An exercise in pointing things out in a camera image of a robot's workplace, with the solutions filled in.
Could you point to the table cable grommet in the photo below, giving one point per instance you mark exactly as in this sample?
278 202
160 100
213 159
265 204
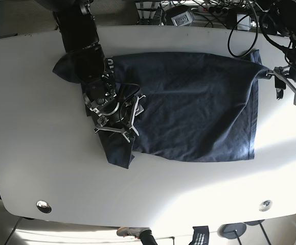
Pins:
43 206
265 205

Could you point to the right black floor stand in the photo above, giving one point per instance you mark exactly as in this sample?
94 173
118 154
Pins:
259 223

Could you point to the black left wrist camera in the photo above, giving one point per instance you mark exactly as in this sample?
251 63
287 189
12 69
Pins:
280 86

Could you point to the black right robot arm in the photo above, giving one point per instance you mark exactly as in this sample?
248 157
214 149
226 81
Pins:
110 111

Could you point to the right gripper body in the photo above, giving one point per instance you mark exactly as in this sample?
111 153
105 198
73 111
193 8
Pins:
122 117

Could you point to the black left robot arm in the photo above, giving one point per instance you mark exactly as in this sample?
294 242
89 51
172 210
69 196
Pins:
282 16

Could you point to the navy blue T-shirt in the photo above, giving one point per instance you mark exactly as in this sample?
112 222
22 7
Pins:
197 107

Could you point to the black floor stand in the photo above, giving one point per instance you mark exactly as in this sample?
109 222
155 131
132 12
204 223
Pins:
259 223
232 231

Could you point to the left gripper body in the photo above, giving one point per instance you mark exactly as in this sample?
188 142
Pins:
293 84

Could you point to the left black floor stand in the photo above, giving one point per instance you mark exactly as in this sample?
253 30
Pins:
232 231

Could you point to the white orange shoe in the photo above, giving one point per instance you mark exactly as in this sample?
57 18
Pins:
130 231

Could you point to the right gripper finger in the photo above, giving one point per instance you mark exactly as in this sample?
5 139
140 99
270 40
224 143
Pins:
139 97
130 133

